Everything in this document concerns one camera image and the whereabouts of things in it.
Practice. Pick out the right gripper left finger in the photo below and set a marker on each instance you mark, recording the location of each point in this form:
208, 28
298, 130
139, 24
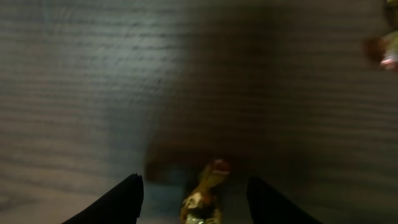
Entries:
121, 205

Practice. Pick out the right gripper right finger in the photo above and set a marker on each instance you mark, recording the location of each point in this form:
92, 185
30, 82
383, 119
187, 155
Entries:
270, 208

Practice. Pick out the gold candy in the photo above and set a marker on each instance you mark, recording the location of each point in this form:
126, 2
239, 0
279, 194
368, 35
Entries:
202, 199
390, 46

